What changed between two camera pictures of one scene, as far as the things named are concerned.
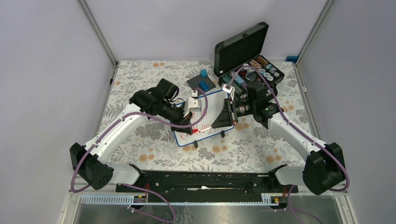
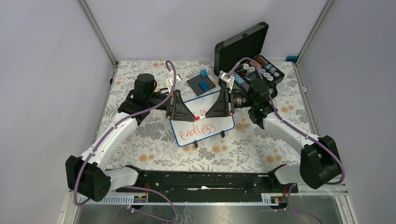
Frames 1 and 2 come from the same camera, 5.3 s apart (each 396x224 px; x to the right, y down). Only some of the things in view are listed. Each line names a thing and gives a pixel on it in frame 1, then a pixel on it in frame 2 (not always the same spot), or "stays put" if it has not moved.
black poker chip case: [247, 47] stays put
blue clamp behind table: [293, 59] stays put
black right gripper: [227, 118] -> [224, 106]
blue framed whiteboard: [203, 121] stays put
